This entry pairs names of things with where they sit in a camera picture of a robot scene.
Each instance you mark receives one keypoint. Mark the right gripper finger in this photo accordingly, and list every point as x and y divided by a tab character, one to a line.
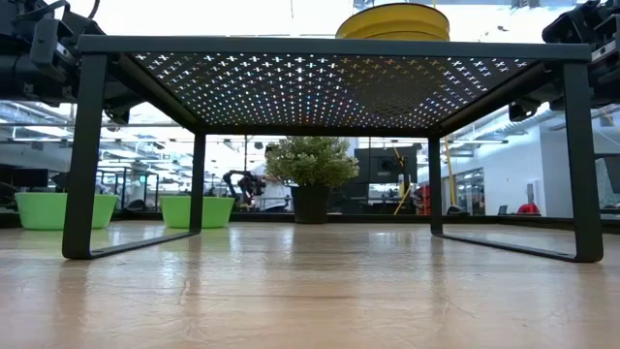
523	110

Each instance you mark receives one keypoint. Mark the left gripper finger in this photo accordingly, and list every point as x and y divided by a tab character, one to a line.
118	104

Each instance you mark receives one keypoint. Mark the green mini bowl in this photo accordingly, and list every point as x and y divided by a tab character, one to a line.
41	211
176	212

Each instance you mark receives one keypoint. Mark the yellow patterned mini bowl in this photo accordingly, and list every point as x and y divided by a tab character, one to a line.
402	37
392	22
392	9

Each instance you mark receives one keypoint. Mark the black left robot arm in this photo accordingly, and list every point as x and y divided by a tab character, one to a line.
9	77

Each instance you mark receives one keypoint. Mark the black background robot arm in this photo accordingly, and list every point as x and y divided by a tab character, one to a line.
247	184

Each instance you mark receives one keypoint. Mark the red cloth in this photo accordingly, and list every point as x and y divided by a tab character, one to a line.
528	209

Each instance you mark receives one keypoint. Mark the grey leaning panel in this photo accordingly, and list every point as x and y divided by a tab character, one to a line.
608	177

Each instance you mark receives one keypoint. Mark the large black display screen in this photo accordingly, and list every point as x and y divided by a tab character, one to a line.
382	165

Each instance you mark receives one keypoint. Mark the person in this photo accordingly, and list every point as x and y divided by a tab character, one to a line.
276	194

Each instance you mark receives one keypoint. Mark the black perforated metal shelf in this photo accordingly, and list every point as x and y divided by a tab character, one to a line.
334	47

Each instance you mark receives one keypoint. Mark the artificial plant in black pot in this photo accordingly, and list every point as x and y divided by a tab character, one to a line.
310	203

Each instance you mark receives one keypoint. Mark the black aluminium table frame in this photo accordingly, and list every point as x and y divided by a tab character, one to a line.
339	218

